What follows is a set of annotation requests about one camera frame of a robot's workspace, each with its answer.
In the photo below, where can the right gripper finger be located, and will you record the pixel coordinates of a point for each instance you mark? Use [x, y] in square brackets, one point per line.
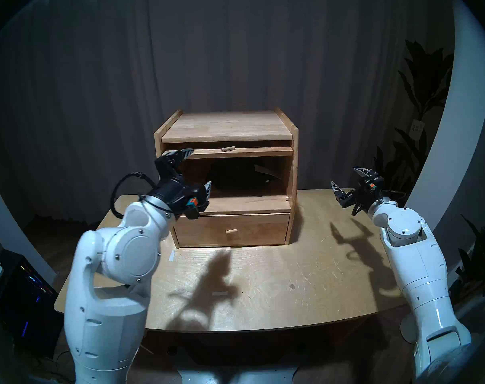
[339, 192]
[364, 171]

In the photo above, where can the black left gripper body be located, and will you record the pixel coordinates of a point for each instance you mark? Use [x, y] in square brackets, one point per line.
[174, 195]

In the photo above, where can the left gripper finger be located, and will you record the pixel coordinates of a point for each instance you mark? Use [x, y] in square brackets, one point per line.
[166, 165]
[208, 188]

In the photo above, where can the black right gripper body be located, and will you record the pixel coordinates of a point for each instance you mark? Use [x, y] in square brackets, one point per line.
[361, 199]

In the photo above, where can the black shirt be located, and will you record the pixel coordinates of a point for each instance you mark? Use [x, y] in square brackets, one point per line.
[234, 175]

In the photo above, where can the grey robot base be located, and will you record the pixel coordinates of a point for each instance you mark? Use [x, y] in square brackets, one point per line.
[234, 377]

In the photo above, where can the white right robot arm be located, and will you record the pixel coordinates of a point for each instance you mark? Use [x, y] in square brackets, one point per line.
[418, 267]

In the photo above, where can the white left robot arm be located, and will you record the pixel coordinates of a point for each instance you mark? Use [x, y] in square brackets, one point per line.
[106, 307]

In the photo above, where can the wooden cabinet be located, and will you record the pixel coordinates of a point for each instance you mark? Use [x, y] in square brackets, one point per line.
[226, 127]

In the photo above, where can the white plant tag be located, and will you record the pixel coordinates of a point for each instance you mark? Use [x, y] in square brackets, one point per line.
[417, 129]

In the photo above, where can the white curved arch panel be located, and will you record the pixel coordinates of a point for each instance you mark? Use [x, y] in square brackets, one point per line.
[462, 127]
[6, 227]

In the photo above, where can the tall dark leafy plant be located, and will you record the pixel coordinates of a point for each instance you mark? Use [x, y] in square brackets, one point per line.
[424, 79]

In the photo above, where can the grey curtain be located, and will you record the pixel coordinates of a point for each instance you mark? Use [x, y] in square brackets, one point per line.
[86, 87]

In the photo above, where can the small dark leafy plant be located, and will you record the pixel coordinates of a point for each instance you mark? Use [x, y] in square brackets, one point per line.
[478, 263]

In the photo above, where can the black computer tower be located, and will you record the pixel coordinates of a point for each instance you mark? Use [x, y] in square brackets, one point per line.
[22, 299]

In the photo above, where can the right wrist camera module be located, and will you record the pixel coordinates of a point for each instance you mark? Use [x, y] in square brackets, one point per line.
[372, 186]

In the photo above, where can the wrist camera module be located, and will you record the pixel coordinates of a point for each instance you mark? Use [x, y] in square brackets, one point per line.
[372, 186]
[194, 205]

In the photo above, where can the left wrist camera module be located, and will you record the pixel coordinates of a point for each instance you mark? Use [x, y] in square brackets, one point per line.
[194, 205]

